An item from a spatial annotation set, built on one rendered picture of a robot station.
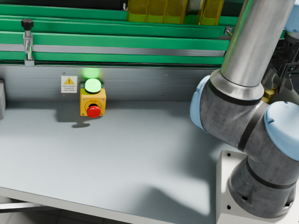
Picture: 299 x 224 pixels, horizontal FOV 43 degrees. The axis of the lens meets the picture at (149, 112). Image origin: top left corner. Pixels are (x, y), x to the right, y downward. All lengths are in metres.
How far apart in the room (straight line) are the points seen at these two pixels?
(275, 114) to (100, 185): 0.43
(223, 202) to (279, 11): 0.43
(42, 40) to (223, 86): 0.52
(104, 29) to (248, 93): 0.52
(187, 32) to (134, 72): 0.21
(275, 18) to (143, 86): 0.54
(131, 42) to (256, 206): 0.55
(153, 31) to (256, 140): 0.53
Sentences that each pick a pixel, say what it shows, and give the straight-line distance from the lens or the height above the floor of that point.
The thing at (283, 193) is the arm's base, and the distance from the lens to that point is 0.87.
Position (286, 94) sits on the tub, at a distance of 1.29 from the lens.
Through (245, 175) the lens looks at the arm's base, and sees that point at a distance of 0.86.
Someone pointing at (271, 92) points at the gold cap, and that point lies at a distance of 1.28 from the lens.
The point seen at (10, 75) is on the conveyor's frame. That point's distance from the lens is 1.11.
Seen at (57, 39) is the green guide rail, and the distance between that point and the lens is 1.06.
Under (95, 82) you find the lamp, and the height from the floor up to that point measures 0.85.
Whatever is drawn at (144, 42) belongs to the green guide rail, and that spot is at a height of 0.95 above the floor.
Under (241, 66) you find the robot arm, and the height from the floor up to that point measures 1.11.
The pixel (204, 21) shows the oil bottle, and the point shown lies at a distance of 1.23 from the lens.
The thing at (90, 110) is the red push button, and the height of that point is 0.80.
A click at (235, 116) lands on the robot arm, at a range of 0.78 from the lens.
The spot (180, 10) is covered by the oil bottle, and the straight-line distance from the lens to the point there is 1.19.
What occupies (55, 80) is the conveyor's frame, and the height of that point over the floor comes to 0.83.
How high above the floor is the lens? 1.46
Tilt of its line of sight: 38 degrees down
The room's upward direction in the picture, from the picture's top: 10 degrees clockwise
